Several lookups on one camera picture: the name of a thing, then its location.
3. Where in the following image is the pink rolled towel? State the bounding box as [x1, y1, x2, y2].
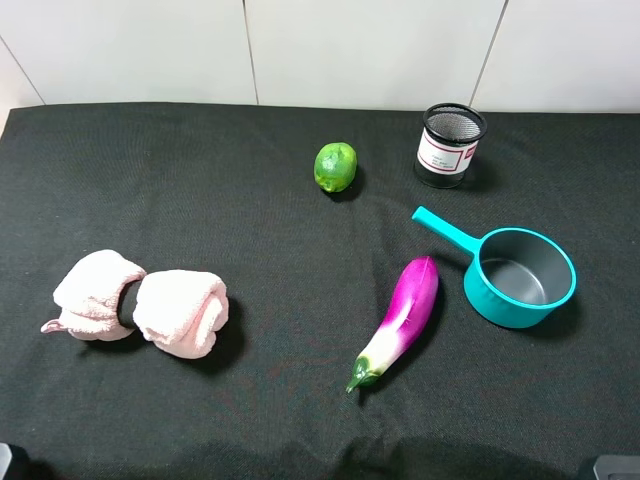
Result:
[40, 250, 229, 360]

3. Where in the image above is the grey base corner right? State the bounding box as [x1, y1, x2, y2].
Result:
[593, 455, 640, 480]

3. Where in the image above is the purple toy eggplant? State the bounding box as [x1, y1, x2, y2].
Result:
[346, 256, 439, 393]

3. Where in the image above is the teal saucepan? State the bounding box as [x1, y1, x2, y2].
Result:
[412, 206, 577, 329]

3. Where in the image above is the green lime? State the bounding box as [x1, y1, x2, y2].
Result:
[313, 142, 357, 193]

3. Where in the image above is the black mesh pen cup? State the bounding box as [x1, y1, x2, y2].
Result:
[414, 103, 488, 189]

